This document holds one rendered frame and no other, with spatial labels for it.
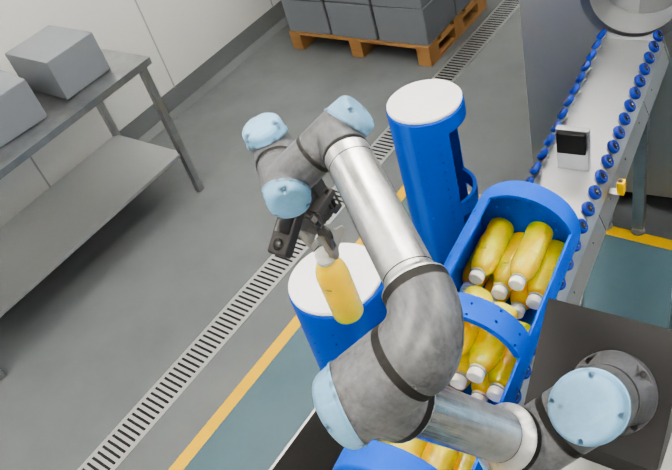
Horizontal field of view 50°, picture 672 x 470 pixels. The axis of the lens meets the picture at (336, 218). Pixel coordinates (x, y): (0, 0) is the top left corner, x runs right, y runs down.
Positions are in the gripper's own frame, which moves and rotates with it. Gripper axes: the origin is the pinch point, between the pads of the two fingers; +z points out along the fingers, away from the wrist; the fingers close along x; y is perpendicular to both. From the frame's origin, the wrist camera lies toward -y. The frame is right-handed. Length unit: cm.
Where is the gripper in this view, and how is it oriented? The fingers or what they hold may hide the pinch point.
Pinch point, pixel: (324, 254)
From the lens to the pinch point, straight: 147.8
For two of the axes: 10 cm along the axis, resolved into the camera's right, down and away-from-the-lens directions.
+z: 3.3, 6.2, 7.1
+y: 5.3, -7.5, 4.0
